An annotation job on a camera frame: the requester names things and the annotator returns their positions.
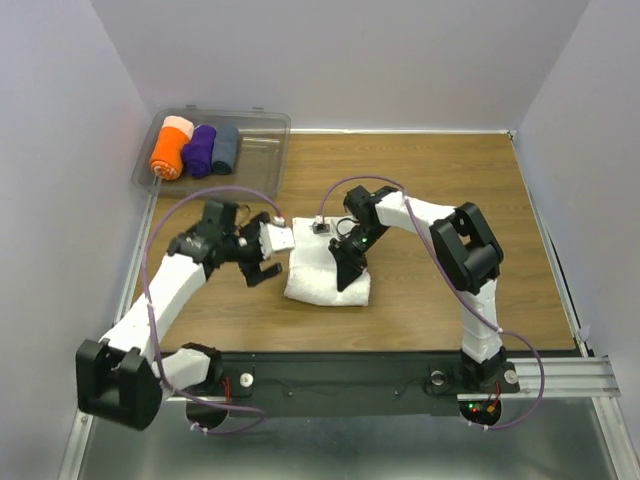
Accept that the grey rolled towel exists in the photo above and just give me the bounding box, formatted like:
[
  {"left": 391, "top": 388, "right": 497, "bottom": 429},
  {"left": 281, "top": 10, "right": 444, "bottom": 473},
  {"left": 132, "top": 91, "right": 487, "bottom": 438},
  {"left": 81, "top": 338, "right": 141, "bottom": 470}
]
[{"left": 211, "top": 124, "right": 240, "bottom": 175}]

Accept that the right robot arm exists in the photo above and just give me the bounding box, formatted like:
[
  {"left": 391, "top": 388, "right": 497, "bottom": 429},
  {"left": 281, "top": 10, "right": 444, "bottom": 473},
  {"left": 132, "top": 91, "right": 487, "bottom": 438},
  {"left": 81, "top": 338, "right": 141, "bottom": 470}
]
[{"left": 328, "top": 186, "right": 506, "bottom": 390}]

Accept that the purple rolled towel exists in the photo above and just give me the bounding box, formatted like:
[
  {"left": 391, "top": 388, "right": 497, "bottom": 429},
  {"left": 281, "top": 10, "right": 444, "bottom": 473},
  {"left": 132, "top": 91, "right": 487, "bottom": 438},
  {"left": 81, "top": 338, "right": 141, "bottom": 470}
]
[{"left": 181, "top": 125, "right": 217, "bottom": 179}]

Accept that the clear plastic bin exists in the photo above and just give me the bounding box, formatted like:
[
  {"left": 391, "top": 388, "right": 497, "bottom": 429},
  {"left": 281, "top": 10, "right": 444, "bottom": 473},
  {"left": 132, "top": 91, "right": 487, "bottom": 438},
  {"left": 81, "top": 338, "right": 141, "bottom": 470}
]
[{"left": 131, "top": 105, "right": 291, "bottom": 200}]

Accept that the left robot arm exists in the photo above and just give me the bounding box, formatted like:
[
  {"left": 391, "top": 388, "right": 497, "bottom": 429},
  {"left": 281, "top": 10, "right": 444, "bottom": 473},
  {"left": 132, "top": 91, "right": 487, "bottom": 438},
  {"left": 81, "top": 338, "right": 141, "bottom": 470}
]
[{"left": 75, "top": 200, "right": 295, "bottom": 434}]

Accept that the purple cable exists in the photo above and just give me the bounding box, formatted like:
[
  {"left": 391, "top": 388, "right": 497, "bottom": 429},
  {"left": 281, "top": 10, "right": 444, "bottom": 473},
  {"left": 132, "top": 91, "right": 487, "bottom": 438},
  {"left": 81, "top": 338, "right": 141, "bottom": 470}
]
[
  {"left": 317, "top": 174, "right": 547, "bottom": 432},
  {"left": 142, "top": 185, "right": 289, "bottom": 435}
]

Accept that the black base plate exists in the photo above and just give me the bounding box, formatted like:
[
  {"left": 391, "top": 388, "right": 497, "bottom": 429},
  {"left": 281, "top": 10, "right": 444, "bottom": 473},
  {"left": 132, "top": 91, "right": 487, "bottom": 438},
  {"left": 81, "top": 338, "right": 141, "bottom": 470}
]
[{"left": 164, "top": 351, "right": 521, "bottom": 419}]

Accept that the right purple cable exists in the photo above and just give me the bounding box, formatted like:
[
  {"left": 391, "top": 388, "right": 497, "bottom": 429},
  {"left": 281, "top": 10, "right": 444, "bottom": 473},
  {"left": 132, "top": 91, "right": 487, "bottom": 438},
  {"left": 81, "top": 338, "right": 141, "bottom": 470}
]
[{"left": 317, "top": 174, "right": 547, "bottom": 432}]

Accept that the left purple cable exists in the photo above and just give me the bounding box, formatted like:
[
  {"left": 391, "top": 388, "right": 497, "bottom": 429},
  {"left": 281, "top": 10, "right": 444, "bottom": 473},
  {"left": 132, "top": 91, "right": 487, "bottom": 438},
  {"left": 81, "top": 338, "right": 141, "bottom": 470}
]
[{"left": 142, "top": 185, "right": 289, "bottom": 435}]

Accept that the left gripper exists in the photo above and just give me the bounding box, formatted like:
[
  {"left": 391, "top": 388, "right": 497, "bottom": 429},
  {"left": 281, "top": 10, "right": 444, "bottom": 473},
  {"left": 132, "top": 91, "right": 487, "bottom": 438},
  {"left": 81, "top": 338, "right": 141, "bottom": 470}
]
[{"left": 222, "top": 212, "right": 281, "bottom": 286}]

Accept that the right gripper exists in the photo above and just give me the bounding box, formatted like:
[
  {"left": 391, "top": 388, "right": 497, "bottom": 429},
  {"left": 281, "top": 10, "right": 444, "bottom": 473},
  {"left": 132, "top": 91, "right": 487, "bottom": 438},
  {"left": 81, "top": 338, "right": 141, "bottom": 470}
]
[{"left": 328, "top": 223, "right": 388, "bottom": 292}]

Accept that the white towel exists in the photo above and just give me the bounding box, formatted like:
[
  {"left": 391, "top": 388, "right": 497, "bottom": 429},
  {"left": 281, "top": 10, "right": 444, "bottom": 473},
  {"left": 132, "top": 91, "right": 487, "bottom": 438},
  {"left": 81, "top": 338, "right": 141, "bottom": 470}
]
[{"left": 284, "top": 217, "right": 371, "bottom": 307}]

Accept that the orange rolled towel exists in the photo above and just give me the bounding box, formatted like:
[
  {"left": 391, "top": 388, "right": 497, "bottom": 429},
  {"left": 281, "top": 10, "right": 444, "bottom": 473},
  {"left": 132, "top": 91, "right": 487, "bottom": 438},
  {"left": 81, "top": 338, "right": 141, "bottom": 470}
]
[{"left": 149, "top": 115, "right": 195, "bottom": 181}]

